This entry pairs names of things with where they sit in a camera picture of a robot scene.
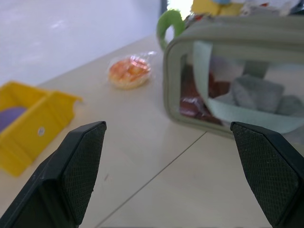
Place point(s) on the red wrapped snack packet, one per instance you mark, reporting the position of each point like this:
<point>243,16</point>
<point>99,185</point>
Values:
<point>192,105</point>

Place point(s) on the grey folded cloth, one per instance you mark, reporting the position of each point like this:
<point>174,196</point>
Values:
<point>257,93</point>

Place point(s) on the yellow toy block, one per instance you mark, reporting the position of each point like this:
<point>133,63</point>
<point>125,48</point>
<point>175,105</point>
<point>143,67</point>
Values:
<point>213,7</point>

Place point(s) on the yellow plastic divided bin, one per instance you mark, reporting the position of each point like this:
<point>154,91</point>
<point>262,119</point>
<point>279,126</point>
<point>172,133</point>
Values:
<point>35,123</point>

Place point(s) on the purple round object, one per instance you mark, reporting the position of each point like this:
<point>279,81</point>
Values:
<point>10,117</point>

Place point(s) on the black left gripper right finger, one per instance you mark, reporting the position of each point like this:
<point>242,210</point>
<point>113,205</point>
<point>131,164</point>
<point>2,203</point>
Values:
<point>268,171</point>

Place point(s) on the wrapped orange round pastry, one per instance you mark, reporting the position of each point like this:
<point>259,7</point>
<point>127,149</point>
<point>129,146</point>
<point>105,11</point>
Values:
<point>130,73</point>

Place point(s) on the clear grey-trimmed zipper pouch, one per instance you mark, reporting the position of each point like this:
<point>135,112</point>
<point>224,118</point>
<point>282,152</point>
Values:
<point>234,35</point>

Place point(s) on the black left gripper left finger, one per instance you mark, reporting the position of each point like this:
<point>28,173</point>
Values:
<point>71,171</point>

